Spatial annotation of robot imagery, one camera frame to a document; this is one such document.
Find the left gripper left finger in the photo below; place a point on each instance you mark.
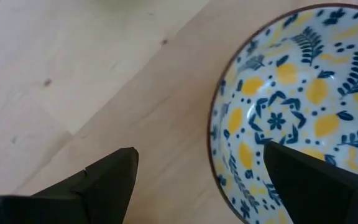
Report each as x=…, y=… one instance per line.
x=98, y=193

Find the blue yellow patterned ceramic bowl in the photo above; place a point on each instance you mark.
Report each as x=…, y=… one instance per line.
x=306, y=87

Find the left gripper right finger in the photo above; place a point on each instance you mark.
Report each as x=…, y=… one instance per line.
x=322, y=199

